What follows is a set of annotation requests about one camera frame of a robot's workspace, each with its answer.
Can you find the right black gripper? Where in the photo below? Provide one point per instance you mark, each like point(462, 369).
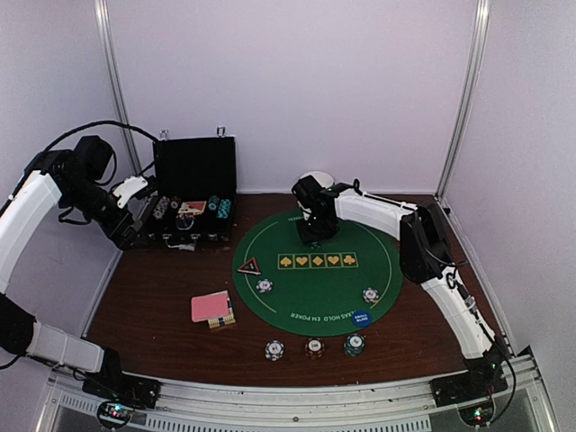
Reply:
point(309, 237)

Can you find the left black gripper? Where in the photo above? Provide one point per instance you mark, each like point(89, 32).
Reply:
point(112, 232)

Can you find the red black all-in triangle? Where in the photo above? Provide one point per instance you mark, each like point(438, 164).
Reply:
point(250, 267)

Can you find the blue tan ten chip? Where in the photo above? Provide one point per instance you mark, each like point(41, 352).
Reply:
point(264, 285)

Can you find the blue small blind button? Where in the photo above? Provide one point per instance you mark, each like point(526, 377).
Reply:
point(362, 318)

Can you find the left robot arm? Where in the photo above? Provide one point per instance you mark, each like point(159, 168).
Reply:
point(70, 179)

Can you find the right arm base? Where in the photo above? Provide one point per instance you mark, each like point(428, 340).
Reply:
point(460, 388)

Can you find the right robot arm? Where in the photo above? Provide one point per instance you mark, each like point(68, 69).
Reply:
point(425, 259)

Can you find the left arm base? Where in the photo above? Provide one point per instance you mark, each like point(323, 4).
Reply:
point(134, 391)

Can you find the white ceramic bowl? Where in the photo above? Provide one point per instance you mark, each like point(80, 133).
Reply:
point(324, 179)

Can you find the tan blue chips in case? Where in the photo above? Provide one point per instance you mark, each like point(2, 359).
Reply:
point(161, 208)

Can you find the brown chips in case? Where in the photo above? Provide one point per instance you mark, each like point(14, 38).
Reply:
point(175, 203)

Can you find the clear dealer button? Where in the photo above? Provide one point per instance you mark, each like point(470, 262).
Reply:
point(184, 221)

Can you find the round green poker mat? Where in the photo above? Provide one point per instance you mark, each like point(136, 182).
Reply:
point(317, 289)

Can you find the card pack in case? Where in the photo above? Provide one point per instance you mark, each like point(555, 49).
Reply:
point(194, 208)

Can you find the black poker chip case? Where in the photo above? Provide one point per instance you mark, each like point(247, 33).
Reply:
point(193, 169)

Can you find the green blue chips in case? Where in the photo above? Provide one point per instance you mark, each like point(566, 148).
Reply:
point(213, 203)

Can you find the teal chips in case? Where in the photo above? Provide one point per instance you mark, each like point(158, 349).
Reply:
point(224, 209)

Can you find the brown black chip stack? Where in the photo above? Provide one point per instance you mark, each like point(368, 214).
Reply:
point(314, 348)

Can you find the green blue chip stack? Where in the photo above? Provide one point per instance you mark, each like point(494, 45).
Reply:
point(354, 345)

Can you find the red-backed card deck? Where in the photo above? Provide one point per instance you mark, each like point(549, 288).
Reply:
point(209, 307)

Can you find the gold blue card box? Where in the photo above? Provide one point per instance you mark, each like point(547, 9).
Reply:
point(226, 320)

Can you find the blue tan chip stack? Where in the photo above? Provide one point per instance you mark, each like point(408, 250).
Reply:
point(274, 350)

